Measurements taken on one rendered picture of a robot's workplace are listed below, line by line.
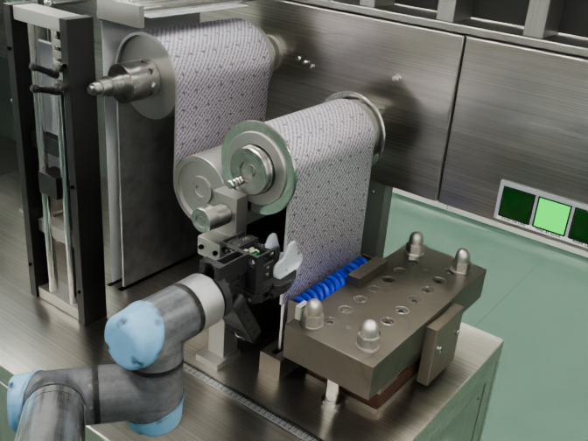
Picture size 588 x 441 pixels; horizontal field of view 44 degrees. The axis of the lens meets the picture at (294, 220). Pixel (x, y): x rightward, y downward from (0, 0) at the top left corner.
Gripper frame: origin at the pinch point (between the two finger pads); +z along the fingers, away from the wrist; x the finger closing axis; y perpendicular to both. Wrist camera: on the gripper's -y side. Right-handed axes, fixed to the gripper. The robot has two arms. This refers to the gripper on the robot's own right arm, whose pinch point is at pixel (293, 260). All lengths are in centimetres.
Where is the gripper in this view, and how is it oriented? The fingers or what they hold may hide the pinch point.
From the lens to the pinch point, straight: 115.5
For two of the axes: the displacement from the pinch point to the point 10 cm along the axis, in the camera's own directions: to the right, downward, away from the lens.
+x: -7.9, -3.1, 5.2
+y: 0.7, -9.0, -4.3
